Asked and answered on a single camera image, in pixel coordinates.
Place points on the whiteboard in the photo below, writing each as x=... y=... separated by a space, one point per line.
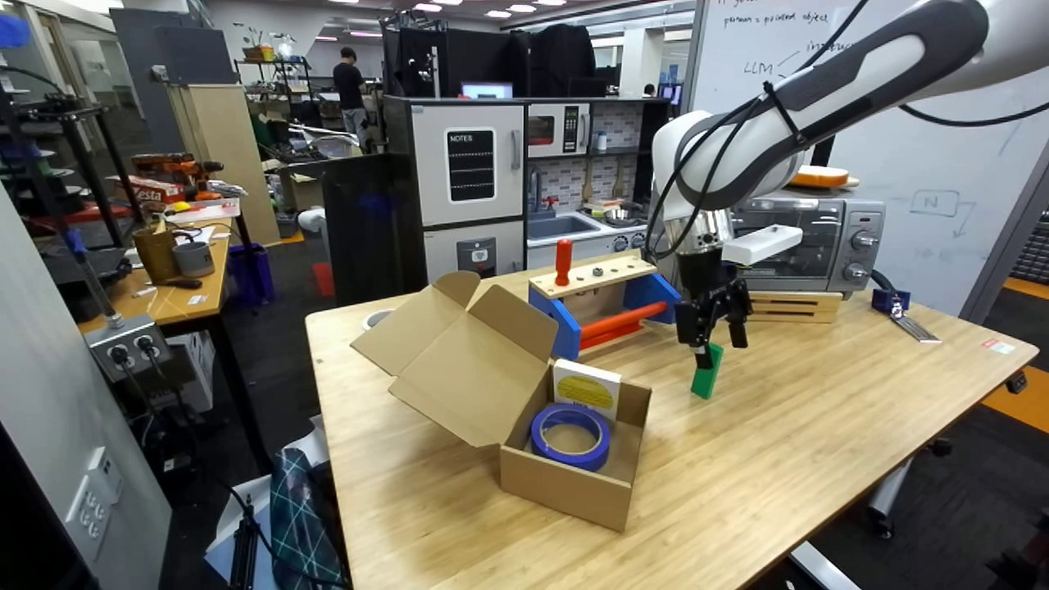
x=948 y=190

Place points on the grey control box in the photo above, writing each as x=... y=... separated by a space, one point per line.
x=126 y=348

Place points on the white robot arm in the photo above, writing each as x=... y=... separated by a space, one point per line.
x=715 y=163

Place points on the silver toaster oven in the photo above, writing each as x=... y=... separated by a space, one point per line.
x=837 y=249

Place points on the toy play kitchen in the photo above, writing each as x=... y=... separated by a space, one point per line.
x=493 y=184

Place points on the wooden slatted stand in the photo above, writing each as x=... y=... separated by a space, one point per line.
x=798 y=305

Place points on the blue clamp tool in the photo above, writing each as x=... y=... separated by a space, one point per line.
x=889 y=299

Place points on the person in black shirt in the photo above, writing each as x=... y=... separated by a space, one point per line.
x=348 y=86

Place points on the wooden side desk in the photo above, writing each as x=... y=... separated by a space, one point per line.
x=173 y=305

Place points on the orange toy cylinder bar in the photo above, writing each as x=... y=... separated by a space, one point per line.
x=616 y=325

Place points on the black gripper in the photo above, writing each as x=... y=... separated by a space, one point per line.
x=713 y=293

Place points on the brown paper bag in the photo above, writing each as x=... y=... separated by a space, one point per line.
x=154 y=247

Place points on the open cardboard box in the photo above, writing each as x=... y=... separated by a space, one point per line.
x=472 y=357

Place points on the orange toy peg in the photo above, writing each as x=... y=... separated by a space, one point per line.
x=562 y=263

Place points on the orange plate on oven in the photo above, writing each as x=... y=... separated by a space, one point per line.
x=821 y=179

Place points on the green rectangular block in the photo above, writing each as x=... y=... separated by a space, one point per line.
x=706 y=373

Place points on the blue wooden toy workbench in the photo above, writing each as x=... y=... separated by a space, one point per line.
x=599 y=291

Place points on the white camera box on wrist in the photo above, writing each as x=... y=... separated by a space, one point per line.
x=762 y=245

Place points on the blue tape roll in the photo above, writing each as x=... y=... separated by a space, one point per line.
x=573 y=434

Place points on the white and yellow card box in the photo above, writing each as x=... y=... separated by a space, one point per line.
x=586 y=384

